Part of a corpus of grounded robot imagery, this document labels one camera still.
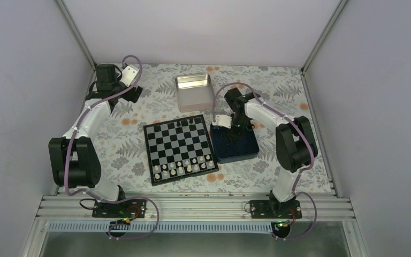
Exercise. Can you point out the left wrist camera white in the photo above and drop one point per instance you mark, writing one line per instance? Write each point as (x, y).
(128, 75)

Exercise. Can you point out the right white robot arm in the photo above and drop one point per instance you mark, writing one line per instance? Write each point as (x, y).
(295, 144)

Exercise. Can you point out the black grey chess board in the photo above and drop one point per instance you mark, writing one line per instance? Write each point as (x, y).
(170, 145)

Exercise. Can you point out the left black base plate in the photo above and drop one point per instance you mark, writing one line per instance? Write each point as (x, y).
(129, 209)

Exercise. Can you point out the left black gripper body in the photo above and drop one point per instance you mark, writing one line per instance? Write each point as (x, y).
(128, 97)

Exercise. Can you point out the aluminium corner post right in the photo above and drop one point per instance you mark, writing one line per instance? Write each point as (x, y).
(327, 29)

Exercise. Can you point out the floral table mat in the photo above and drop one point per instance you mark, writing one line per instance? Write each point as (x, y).
(120, 143)

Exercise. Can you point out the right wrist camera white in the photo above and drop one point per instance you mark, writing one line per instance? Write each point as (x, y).
(223, 121)

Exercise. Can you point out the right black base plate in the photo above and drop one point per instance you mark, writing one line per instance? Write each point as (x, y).
(262, 209)

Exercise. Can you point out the white slotted cable duct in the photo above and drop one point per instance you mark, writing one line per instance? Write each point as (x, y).
(162, 227)

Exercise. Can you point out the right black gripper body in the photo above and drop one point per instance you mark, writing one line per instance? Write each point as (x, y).
(241, 120)

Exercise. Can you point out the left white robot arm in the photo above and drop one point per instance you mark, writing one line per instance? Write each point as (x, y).
(74, 161)

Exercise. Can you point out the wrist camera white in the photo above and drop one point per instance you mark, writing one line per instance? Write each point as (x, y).
(223, 121)
(128, 75)

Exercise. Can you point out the aluminium corner post left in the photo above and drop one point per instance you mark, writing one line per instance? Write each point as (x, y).
(75, 31)

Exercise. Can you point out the aluminium corner post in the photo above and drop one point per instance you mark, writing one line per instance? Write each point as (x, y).
(327, 29)
(75, 31)

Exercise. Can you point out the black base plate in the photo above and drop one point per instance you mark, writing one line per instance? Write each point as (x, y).
(262, 209)
(129, 209)

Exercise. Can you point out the dark blue piece box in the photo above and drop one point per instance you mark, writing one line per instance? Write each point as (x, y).
(233, 144)

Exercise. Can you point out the aluminium front rail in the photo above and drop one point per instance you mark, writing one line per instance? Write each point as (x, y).
(219, 207)

